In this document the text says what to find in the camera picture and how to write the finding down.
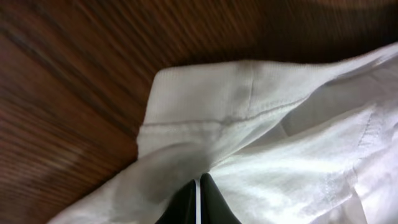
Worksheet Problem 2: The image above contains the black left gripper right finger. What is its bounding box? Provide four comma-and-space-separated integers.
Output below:
200, 173, 241, 224

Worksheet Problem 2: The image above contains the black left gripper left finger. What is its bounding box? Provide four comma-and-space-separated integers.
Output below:
155, 180, 197, 224

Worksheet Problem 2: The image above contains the white t-shirt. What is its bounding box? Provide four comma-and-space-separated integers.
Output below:
52, 44, 397, 223

